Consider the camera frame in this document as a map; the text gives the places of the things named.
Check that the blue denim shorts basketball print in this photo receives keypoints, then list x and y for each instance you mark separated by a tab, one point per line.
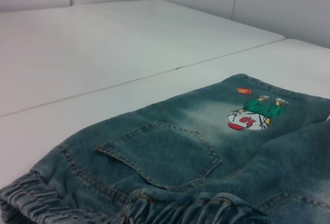
196	167

